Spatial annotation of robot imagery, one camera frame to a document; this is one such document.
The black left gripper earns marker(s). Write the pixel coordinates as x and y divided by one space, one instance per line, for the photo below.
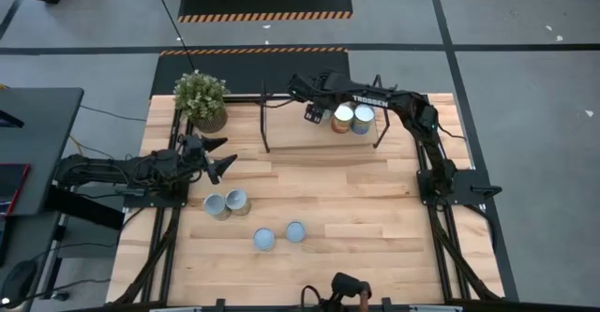
194 152

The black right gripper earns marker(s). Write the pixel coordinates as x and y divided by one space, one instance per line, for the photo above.
304 87

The corn label can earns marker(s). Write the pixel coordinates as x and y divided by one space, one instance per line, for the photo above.
342 115

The smiley face label can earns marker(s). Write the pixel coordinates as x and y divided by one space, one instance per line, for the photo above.
237 199

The cherries label can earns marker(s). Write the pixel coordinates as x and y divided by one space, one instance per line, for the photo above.
364 115

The tall tin can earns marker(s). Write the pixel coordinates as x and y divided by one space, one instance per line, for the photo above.
216 204

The short tin can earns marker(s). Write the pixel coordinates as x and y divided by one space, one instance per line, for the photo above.
264 239

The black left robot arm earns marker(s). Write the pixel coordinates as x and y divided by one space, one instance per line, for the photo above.
108 169

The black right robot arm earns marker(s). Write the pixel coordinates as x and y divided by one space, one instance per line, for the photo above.
370 100

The green plant in striped pot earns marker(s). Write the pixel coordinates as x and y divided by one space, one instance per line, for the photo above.
201 96

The short teal tuna can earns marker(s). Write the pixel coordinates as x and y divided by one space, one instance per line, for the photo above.
295 232

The black desk leg beam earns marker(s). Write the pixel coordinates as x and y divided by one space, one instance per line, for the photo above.
84 206

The black device on stand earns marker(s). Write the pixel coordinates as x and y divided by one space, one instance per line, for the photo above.
349 285

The grey desk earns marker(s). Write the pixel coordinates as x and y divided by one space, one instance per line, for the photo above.
42 129

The red-edged black tablet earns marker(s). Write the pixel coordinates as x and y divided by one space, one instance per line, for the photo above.
11 185

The black flat device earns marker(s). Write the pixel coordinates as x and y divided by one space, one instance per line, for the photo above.
9 119

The black computer mouse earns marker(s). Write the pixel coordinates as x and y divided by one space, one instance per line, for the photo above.
19 281

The wooden shelf with black frame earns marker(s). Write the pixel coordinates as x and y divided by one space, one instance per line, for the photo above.
290 134

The black aluminium rig frame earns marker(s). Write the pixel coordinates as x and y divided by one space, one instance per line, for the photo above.
241 99

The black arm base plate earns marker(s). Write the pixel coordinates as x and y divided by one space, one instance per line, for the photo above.
154 202
469 185

